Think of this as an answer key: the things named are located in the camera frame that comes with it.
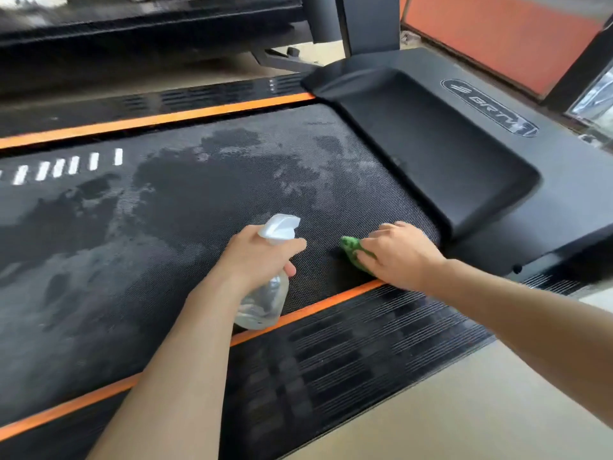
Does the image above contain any person's left forearm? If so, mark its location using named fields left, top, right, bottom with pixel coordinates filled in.
left=86, top=282, right=250, bottom=460

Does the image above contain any person's left hand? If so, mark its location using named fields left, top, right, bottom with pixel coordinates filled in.
left=210, top=224, right=307, bottom=302

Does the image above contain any green cloth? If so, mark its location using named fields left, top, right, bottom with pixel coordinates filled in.
left=340, top=236, right=377, bottom=277

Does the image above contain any person's right hand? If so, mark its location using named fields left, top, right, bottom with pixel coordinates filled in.
left=359, top=221, right=449, bottom=291

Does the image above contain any person's right forearm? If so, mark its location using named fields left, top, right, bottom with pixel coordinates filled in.
left=421, top=258, right=613, bottom=427

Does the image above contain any orange panel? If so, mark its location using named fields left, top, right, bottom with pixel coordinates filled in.
left=402, top=0, right=604, bottom=99

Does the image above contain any clear spray bottle white trigger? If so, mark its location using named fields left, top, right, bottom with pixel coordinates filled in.
left=233, top=213, right=301, bottom=330

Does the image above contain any floor socket with clear cover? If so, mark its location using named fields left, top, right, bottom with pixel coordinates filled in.
left=566, top=71, right=613, bottom=147

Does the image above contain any black window frame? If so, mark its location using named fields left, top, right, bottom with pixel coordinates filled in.
left=543, top=28, right=613, bottom=113

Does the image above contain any black orange-striped treadmill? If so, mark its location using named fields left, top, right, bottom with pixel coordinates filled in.
left=0, top=0, right=344, bottom=99
left=0, top=0, right=613, bottom=460

